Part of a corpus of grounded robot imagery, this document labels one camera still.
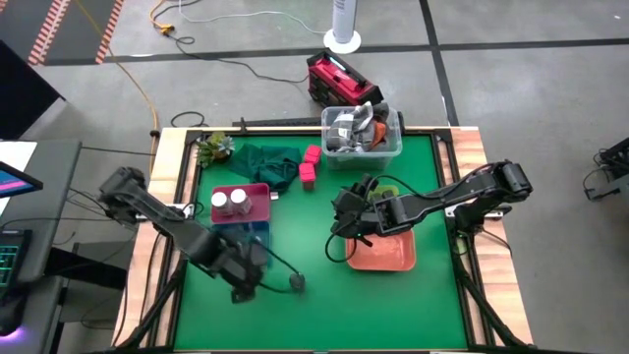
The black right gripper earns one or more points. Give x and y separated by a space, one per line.
351 211

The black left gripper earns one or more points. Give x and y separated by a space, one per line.
245 270

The white-lidded spice jar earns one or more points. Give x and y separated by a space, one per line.
239 198
219 200

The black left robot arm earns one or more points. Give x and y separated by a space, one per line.
172 226

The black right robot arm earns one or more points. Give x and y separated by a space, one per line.
442 196

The blue plastic bin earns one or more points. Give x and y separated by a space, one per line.
231 231

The orange-label jar black lid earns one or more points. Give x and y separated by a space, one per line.
297 281

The orange plastic bin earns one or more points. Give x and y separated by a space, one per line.
388 253

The pink plastic bin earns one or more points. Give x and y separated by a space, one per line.
260 216

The small white tag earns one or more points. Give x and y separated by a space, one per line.
274 195

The orange cloth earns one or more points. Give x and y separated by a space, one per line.
379 135

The grey striped cloth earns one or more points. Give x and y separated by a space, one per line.
351 128

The green table mat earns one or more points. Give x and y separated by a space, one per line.
319 314

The dark green cloth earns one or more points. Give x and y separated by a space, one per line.
265 167

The clear plastic storage box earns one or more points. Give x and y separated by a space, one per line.
395 123

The black metal bar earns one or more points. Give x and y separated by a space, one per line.
275 122

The small succulent plant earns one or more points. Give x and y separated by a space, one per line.
216 147

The red tool case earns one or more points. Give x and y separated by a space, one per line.
339 78

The metal table clamp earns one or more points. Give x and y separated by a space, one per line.
494 212

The white stand base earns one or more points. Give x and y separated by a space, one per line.
344 19

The grey desk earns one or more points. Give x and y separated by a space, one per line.
54 196

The backlit keyboard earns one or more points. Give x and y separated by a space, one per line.
10 255

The computer monitor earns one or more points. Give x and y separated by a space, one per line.
15 179

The white paper sheet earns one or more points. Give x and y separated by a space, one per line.
15 155

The neighbouring black robot rig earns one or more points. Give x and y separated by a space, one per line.
611 172

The black panel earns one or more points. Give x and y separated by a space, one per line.
24 93

